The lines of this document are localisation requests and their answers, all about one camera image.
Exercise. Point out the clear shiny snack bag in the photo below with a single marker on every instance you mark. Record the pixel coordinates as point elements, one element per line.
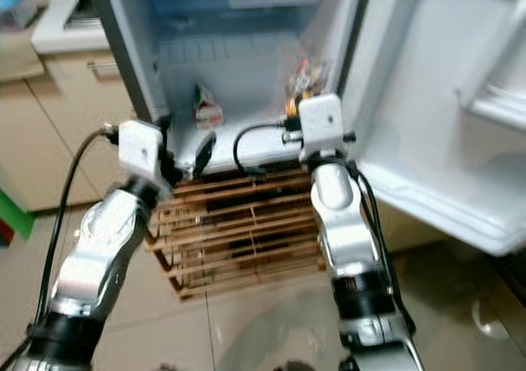
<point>304,79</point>

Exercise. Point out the white fridge door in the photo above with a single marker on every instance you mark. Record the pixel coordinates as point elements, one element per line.
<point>419,99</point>

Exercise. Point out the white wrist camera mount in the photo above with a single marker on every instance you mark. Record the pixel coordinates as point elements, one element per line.
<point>325,124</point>
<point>140,149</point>

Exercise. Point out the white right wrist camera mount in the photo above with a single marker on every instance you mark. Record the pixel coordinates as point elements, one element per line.
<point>325,124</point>

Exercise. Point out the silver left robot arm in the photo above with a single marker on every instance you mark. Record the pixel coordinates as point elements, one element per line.
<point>103,256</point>

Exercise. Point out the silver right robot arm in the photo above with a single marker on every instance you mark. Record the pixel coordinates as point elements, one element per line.
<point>349,231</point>

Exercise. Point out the grey steel fridge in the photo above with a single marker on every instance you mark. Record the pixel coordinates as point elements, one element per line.
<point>214,58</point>

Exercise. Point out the beige kitchen base cabinet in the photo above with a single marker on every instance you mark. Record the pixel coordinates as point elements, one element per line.
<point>66,124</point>

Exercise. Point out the steel gas stove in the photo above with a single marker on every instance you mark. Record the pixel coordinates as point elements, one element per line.
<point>86,7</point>

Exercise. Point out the wooden slatted rack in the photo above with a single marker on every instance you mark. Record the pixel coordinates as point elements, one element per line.
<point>238,223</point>

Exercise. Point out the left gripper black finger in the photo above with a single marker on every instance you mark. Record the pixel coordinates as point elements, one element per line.
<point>204,149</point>

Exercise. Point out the blue lid plastic container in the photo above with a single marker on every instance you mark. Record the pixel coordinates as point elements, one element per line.
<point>16,5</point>

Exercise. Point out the green red box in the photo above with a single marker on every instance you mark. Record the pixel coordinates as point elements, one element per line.
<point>11,216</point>

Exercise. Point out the white kitchen countertop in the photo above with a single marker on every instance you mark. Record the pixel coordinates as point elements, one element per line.
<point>49,35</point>

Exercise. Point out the small red white carton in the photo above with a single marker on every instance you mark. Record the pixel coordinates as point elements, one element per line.
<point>208,112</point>

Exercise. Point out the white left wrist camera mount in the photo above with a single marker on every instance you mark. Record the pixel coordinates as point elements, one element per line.
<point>140,149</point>

